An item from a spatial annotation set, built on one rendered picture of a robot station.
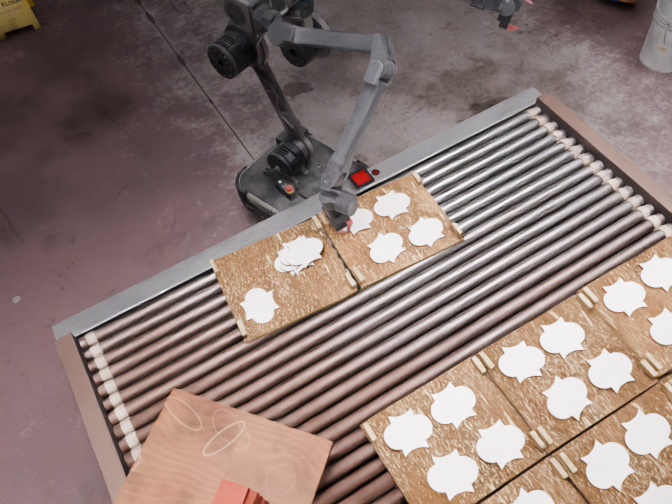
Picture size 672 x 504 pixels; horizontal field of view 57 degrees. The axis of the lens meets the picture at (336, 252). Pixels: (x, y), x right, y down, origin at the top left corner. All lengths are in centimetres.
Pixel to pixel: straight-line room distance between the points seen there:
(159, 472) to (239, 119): 263
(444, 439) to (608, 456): 45
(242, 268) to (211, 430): 61
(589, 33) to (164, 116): 284
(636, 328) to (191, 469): 140
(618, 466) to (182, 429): 121
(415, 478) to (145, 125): 297
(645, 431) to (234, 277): 135
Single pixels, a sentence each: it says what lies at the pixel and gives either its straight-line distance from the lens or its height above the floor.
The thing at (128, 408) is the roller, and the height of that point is 92.
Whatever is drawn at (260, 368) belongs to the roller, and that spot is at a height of 92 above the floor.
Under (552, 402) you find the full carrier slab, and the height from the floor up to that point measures 95.
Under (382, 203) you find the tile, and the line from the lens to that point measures 228.
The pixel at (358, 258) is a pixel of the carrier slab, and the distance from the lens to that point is 216.
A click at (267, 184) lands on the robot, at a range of 331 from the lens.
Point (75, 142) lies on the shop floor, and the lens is 426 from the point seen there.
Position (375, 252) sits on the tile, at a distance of 216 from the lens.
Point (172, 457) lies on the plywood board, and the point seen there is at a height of 104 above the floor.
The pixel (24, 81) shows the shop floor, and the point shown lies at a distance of 487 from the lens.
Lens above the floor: 275
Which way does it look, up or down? 56 degrees down
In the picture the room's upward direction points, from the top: 7 degrees counter-clockwise
